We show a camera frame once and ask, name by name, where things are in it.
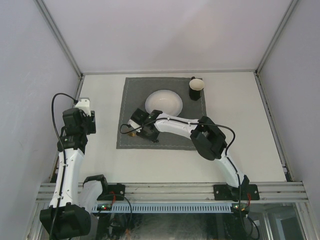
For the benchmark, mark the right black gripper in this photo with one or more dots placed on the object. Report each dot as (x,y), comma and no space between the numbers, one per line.
(153,138)

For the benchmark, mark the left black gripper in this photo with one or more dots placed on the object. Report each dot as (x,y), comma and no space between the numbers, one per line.
(91,120)

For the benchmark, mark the gold fork green handle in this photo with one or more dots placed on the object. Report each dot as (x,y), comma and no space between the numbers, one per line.
(132,134)

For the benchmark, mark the white bowl plate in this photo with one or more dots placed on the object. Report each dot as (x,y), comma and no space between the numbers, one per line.
(166,101)

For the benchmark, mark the grey cloth napkin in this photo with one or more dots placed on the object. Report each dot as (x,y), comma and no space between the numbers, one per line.
(135,93)

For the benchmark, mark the dark mug cream inside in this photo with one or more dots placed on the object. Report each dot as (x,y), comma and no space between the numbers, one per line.
(196,85)

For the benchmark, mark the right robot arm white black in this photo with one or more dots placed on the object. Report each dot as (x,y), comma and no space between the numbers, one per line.
(211,141)

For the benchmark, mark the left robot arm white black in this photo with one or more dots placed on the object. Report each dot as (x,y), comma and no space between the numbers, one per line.
(69,214)

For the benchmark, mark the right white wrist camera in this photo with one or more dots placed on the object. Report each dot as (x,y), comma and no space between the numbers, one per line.
(133,124)

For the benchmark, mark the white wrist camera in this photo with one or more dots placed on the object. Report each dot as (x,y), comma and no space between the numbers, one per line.
(133,124)
(84,105)

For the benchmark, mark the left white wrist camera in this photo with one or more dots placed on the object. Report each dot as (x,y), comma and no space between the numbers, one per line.
(84,105)

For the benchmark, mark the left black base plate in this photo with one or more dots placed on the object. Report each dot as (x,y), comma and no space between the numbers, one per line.
(112,191)

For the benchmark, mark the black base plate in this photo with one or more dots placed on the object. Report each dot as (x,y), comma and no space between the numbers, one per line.
(224,192)
(112,191)

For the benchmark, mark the blue slotted cable duct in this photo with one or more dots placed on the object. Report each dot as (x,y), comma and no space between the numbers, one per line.
(159,208)

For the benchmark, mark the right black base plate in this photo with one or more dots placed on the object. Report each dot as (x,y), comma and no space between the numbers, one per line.
(224,192)

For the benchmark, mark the aluminium front rail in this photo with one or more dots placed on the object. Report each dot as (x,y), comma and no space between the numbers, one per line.
(269,192)

